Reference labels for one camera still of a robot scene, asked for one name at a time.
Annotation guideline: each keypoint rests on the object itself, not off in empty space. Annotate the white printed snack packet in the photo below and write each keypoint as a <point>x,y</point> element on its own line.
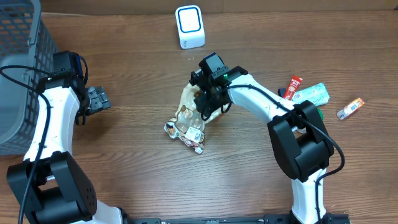
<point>189,128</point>

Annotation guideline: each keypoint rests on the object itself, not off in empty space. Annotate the grey plastic basket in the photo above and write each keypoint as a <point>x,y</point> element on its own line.
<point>27,49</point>

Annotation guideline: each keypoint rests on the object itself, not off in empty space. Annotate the white barcode scanner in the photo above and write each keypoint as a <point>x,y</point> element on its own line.
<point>191,31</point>

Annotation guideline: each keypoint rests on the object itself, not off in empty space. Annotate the red snack bar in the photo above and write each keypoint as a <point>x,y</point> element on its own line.
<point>292,88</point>

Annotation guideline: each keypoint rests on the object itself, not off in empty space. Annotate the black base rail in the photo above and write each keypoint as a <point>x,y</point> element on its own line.
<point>267,219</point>

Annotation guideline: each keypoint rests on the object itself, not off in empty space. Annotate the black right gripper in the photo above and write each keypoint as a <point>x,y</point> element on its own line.
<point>210,106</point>

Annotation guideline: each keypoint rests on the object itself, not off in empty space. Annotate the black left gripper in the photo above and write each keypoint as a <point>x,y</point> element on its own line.
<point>96,98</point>

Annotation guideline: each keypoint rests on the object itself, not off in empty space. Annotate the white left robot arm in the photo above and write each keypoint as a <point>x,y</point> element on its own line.
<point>49,184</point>

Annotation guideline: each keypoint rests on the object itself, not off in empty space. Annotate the orange tissue pack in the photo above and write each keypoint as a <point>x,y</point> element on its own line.
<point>349,109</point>

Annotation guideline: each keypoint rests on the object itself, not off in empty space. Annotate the brown paper snack bag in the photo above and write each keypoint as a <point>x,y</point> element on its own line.
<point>187,100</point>

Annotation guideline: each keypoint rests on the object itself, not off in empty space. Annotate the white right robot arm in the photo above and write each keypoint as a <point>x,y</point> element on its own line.
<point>298,135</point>

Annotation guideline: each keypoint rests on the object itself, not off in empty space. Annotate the yellow highlighter pen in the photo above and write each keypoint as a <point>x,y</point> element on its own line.
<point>281,91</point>

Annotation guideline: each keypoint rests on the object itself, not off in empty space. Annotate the green lidded jar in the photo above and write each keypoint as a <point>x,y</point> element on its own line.
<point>320,113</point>

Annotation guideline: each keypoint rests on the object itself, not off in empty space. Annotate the teal wet wipes pack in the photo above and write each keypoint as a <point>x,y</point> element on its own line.
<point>317,94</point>

